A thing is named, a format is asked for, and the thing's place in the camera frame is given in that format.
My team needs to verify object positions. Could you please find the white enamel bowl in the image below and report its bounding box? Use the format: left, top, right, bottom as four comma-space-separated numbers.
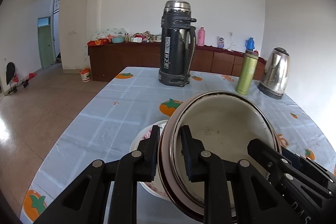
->
171, 93, 279, 209

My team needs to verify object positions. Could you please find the blue persimmon tablecloth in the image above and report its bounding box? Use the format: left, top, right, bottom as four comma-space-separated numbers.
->
20, 67, 335, 223

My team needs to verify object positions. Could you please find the mesh food cover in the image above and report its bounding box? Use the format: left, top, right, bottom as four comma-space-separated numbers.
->
91, 28, 127, 41

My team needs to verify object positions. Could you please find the blue thermos on sideboard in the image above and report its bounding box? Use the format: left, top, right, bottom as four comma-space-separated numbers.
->
245, 38, 255, 52

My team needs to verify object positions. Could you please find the green thermos bottle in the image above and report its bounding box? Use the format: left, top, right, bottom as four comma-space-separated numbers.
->
235, 50, 259, 95

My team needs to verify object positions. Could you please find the pink thermos on sideboard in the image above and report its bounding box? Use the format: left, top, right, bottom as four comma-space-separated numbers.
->
197, 27, 205, 46

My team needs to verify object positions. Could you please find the pink floral white plate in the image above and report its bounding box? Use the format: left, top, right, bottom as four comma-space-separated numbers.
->
129, 119, 174, 202

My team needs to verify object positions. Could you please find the teal basin on sideboard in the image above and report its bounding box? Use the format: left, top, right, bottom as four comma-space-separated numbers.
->
111, 36, 125, 44

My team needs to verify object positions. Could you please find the stainless steel bowl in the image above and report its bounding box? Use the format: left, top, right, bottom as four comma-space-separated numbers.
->
157, 90, 283, 223

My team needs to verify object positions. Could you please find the stainless steel electric kettle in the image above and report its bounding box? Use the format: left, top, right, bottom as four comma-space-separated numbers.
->
258, 47, 290, 100

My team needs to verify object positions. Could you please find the green door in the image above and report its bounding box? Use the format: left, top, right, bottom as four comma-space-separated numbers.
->
38, 16, 55, 69

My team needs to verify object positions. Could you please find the white bucket on floor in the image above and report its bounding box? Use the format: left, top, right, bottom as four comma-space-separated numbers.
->
80, 68, 91, 83

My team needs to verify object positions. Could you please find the dark red wooden sideboard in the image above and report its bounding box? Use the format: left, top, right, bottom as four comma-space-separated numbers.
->
88, 41, 267, 83

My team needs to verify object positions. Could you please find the black steel thermos flask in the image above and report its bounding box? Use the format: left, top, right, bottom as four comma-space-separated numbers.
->
158, 0, 197, 87

